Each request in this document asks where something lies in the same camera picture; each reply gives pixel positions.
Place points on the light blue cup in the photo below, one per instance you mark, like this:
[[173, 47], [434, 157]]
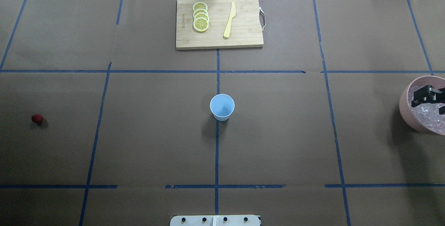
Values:
[[222, 107]]

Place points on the pile of ice cubes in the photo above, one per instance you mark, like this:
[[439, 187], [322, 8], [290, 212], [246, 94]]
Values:
[[428, 115]]

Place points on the bamboo cutting board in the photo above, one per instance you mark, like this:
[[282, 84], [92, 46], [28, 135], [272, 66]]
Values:
[[246, 31]]

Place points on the lemon slice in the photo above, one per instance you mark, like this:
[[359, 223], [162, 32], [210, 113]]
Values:
[[201, 25], [198, 11], [201, 18], [200, 5]]

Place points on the yellow plastic knife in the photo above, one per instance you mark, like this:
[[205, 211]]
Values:
[[232, 15]]

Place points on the red strawberry on table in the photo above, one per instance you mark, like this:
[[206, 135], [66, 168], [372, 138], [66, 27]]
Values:
[[37, 119]]

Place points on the pink bowl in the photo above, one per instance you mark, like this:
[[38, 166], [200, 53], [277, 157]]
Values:
[[405, 102]]

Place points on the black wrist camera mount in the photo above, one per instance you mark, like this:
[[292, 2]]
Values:
[[427, 94]]

